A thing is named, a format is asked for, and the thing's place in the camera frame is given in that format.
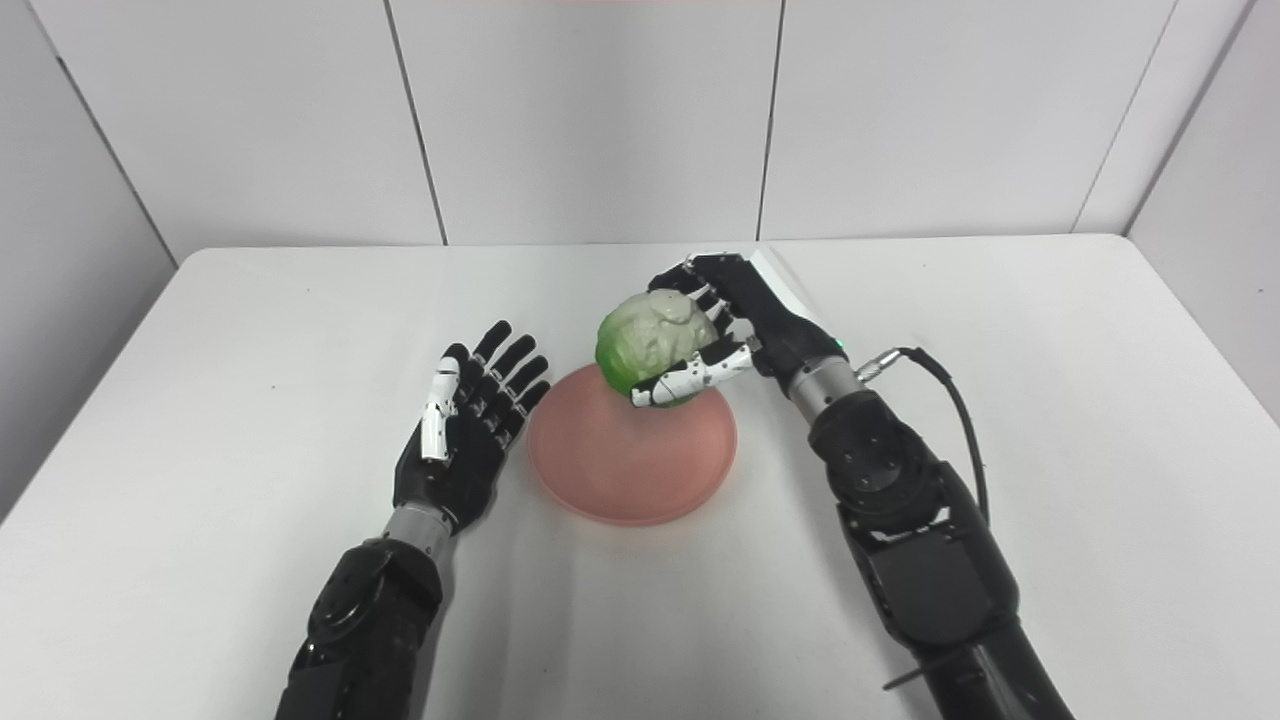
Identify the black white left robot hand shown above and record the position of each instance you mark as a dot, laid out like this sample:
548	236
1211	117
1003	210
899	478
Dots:
460	470

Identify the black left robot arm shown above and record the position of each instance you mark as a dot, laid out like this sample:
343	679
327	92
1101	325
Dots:
365	620

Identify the pink plate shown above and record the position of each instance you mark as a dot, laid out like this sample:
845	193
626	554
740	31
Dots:
620	470

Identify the green white cabbage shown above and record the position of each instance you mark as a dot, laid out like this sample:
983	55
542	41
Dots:
650	335

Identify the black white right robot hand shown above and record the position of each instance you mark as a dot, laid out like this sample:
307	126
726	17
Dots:
780	330

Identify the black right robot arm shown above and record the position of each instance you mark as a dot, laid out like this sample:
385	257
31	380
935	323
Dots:
920	560

